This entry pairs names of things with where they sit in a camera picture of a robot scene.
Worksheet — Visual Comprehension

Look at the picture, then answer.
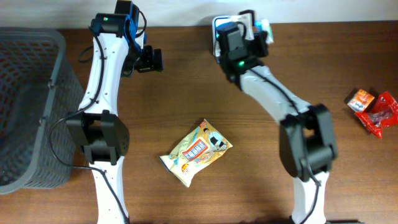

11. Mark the teal tissue pack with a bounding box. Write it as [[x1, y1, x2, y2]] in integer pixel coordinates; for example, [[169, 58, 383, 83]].
[[254, 19, 274, 44]]

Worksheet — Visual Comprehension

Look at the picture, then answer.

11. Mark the yellow snack bag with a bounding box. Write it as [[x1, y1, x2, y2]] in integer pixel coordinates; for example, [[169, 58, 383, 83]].
[[160, 119, 233, 187]]

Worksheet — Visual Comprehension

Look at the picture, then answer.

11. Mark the red snack bag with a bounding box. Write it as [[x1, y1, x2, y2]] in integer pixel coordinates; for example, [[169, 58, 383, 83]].
[[355, 91, 397, 139]]

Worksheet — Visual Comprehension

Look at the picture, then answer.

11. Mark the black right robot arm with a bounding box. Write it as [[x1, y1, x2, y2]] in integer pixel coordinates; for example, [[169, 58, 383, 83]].
[[211, 10, 338, 223]]

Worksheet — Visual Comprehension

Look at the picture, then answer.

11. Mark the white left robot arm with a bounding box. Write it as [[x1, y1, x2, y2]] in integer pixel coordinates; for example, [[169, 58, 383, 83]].
[[66, 1, 163, 223]]

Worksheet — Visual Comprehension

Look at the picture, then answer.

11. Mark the white barcode scanner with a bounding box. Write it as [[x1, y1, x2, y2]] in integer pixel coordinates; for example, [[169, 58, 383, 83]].
[[211, 16, 239, 59]]

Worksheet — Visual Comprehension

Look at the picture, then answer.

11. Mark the grey plastic basket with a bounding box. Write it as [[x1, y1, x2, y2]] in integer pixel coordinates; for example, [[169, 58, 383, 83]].
[[1, 27, 84, 195]]

